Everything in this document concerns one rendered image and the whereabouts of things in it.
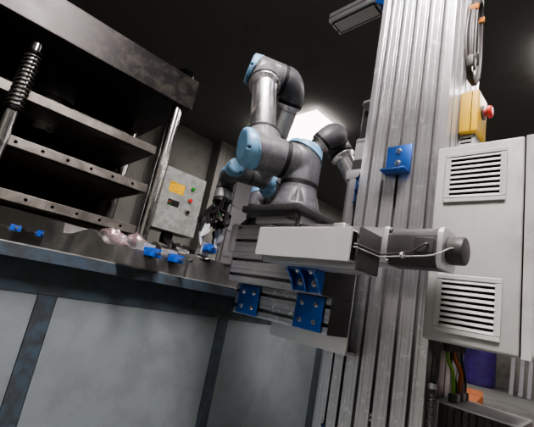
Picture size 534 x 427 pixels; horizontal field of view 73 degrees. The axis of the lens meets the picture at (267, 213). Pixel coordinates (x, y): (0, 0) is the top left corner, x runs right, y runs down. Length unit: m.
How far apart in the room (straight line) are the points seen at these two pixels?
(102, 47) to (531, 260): 2.05
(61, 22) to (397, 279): 1.92
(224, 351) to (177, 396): 0.23
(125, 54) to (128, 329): 1.50
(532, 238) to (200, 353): 1.12
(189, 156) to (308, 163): 5.08
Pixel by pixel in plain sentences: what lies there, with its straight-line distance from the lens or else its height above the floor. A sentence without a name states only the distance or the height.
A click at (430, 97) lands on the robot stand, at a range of 1.18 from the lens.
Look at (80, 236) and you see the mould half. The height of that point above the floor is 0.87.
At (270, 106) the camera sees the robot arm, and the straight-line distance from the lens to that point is 1.22.
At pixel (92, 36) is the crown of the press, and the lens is 2.25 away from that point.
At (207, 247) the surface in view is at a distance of 1.42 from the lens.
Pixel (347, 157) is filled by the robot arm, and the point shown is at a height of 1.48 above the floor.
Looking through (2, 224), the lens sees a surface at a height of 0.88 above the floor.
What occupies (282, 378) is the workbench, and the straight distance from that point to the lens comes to 1.81.
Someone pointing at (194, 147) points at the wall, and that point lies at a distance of 6.18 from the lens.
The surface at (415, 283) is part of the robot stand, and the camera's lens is 0.99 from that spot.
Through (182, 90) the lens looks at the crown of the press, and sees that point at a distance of 2.37.
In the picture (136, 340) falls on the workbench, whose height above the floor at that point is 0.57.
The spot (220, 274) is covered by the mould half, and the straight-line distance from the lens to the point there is 1.49.
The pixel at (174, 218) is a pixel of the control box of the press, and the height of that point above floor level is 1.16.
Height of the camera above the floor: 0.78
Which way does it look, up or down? 13 degrees up
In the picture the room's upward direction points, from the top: 11 degrees clockwise
